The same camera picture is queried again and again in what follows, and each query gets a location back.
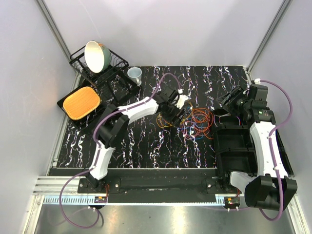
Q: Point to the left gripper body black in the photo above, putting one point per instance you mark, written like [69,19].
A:
[171,112]

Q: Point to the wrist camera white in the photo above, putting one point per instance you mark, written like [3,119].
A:
[181,99]
[257,81]

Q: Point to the cream and green bowl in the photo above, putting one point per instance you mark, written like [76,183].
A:
[97,56]

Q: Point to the black compartment organizer tray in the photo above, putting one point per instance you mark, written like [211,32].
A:
[233,145]

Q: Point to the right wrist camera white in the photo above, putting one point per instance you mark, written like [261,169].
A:
[257,81]

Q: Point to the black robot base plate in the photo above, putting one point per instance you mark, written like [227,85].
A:
[160,187]

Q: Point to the light blue cup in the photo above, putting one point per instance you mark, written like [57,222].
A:
[135,75]

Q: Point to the orange woven mat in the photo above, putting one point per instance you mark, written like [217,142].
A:
[80,103]

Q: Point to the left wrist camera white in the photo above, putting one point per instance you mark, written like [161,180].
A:
[181,99]

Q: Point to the black wire dish rack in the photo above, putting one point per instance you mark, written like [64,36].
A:
[111,84]

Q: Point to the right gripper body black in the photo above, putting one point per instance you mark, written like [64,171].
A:
[239,102]

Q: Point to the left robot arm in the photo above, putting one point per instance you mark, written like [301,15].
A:
[110,130]

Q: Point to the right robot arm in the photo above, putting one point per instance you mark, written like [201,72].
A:
[272,188]

